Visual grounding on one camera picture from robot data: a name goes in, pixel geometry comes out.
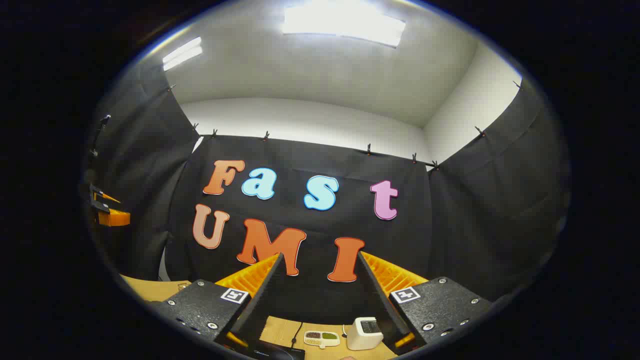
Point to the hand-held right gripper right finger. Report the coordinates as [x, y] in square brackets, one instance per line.
[380, 305]

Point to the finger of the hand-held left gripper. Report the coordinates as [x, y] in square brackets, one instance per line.
[100, 193]
[115, 219]

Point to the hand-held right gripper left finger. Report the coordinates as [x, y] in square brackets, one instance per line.
[260, 300]

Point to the black induction cooktop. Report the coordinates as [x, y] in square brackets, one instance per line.
[275, 353]

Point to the white toaster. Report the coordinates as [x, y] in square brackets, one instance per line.
[362, 335]

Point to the white divided bean dish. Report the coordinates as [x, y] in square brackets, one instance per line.
[321, 338]

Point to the dark stand pole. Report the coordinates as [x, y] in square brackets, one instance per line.
[103, 120]

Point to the black backdrop cloth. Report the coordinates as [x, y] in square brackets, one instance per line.
[475, 225]

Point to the small ceiling light panel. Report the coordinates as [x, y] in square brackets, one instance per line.
[182, 52]

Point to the row of black clips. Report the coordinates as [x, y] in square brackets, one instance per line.
[266, 135]

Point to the large ceiling light panel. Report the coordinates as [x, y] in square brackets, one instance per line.
[345, 22]

